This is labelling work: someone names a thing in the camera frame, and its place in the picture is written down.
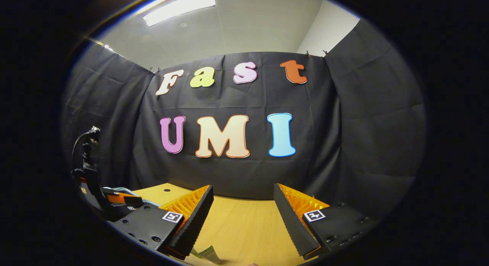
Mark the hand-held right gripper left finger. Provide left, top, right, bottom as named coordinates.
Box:
left=109, top=185, right=215, bottom=261

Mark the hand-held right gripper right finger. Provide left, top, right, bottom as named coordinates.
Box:
left=273, top=183, right=379, bottom=259

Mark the green white gradient tube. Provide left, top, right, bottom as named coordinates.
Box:
left=190, top=246, right=227, bottom=265

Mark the black backdrop cloth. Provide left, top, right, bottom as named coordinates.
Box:
left=61, top=19, right=427, bottom=221

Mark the ceiling light panel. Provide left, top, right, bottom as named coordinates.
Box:
left=142, top=0, right=216, bottom=27

